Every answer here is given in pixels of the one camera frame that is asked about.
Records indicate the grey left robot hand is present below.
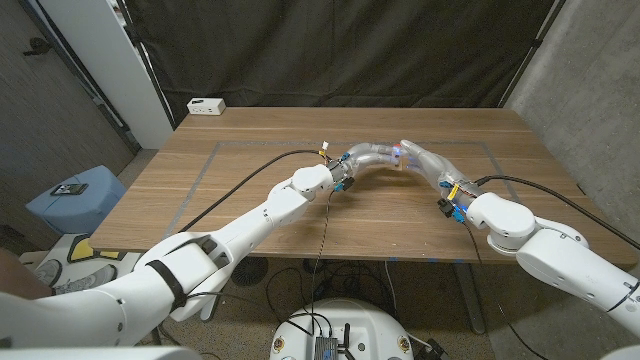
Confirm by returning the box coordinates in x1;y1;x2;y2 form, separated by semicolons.
327;142;404;185

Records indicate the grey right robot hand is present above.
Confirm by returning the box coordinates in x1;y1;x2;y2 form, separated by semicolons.
399;139;485;204

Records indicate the black backdrop curtain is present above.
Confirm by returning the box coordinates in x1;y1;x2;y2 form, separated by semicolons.
117;0;569;126

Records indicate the grey table leg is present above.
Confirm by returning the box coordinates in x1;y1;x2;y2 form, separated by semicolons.
452;262;486;335

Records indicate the black backdrop stand pole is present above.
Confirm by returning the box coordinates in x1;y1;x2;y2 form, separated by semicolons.
117;0;177;131
499;0;569;109

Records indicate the round black floor fan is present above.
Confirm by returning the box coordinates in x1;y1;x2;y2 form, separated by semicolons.
232;257;270;288

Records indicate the white power strip box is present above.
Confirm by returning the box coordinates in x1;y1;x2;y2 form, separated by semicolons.
186;97;227;116

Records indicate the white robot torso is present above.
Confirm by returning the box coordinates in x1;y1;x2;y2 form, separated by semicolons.
269;298;415;360

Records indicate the grey electronics box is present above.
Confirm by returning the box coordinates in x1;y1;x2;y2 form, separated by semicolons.
313;335;340;360

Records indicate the white table leg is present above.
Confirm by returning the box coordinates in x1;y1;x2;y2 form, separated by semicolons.
199;294;224;323

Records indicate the white pillar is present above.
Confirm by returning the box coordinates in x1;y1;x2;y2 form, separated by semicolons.
37;0;174;150

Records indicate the blue plastic stool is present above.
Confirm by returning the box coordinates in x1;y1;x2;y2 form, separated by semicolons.
24;165;128;236

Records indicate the black smartphone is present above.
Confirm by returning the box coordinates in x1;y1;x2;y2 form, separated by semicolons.
50;182;90;197

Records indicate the grey black sneaker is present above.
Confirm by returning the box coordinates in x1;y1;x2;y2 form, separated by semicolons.
52;263;119;296
30;258;64;287

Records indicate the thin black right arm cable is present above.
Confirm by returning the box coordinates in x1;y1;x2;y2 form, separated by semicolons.
462;222;551;360

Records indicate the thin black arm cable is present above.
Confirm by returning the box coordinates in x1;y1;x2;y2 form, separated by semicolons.
462;222;551;360
187;189;336;337

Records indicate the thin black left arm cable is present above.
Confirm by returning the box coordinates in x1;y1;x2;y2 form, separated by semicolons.
187;189;336;337

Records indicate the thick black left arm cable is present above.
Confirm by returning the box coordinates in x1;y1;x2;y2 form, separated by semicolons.
177;149;326;235

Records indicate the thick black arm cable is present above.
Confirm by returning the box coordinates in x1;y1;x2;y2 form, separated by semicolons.
474;174;640;251
177;149;326;235

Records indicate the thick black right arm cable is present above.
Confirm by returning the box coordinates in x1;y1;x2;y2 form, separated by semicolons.
474;174;640;251

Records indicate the white floor cable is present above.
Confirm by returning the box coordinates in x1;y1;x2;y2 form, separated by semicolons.
383;260;400;319

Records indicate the black door handle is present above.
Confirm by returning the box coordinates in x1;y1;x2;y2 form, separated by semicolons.
21;36;53;57

